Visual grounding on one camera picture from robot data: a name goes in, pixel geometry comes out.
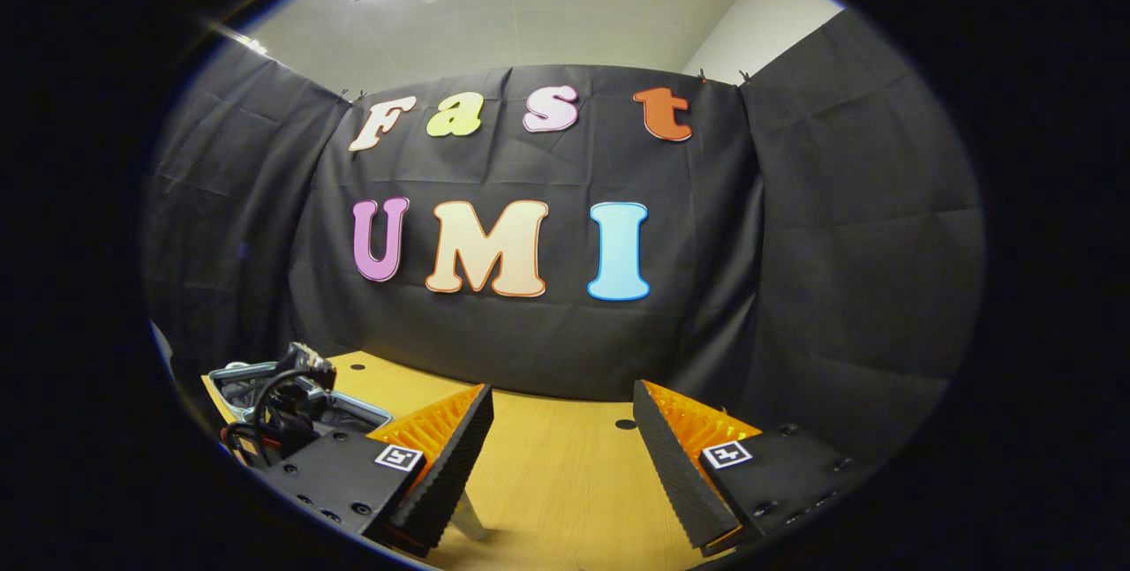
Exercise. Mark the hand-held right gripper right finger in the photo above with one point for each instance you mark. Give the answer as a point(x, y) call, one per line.
point(680, 483)

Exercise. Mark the black backdrop cloth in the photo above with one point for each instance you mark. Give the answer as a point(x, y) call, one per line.
point(530, 174)

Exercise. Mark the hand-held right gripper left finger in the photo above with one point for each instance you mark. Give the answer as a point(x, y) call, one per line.
point(450, 474)

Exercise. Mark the pale blue suitcase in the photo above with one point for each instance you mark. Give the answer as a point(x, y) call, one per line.
point(234, 381)

